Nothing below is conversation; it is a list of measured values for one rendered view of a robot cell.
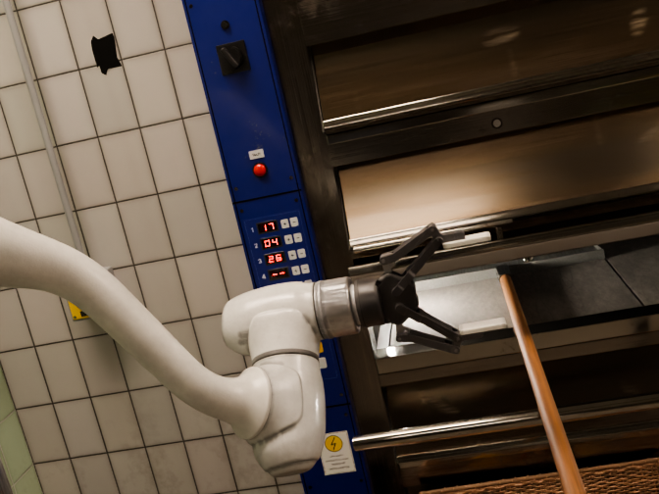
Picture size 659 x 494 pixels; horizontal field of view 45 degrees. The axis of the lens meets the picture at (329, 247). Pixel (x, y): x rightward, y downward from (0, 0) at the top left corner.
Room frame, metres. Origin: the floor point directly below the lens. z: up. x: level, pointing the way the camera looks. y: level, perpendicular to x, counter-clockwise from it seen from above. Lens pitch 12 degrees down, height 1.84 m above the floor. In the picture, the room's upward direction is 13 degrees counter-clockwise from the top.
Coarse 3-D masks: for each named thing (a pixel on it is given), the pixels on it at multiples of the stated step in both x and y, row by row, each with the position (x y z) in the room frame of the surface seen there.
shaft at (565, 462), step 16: (512, 288) 1.92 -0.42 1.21; (512, 304) 1.81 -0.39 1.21; (512, 320) 1.73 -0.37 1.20; (528, 336) 1.59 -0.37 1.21; (528, 352) 1.51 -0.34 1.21; (528, 368) 1.45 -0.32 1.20; (544, 384) 1.35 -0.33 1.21; (544, 400) 1.29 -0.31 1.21; (544, 416) 1.24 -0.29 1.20; (560, 432) 1.17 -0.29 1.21; (560, 448) 1.12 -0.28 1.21; (560, 464) 1.08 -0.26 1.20; (576, 464) 1.08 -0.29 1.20; (560, 480) 1.06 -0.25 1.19; (576, 480) 1.03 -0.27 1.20
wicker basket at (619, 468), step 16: (624, 464) 1.62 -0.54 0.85; (640, 464) 1.61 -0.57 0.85; (656, 464) 1.61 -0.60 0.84; (496, 480) 1.67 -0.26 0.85; (512, 480) 1.65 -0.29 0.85; (528, 480) 1.65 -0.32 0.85; (544, 480) 1.64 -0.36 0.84; (592, 480) 1.62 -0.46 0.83; (608, 480) 1.62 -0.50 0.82; (624, 480) 1.62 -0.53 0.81; (640, 480) 1.60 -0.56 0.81; (656, 480) 1.60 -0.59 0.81
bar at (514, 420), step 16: (608, 400) 1.30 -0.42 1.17; (624, 400) 1.29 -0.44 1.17; (640, 400) 1.28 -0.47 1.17; (656, 400) 1.28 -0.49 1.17; (496, 416) 1.34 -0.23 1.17; (512, 416) 1.33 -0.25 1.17; (528, 416) 1.32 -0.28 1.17; (560, 416) 1.30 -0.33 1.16; (576, 416) 1.30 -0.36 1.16; (592, 416) 1.30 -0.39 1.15; (384, 432) 1.37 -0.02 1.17; (400, 432) 1.36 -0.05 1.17; (416, 432) 1.35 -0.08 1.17; (432, 432) 1.34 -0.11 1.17; (448, 432) 1.34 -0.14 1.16; (464, 432) 1.33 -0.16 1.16; (480, 432) 1.33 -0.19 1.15; (368, 448) 1.36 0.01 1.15
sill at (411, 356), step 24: (624, 312) 1.68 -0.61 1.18; (648, 312) 1.65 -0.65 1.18; (504, 336) 1.69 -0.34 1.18; (552, 336) 1.67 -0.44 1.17; (576, 336) 1.66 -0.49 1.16; (600, 336) 1.65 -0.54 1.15; (384, 360) 1.73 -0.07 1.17; (408, 360) 1.72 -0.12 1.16; (432, 360) 1.71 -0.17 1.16; (456, 360) 1.70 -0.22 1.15
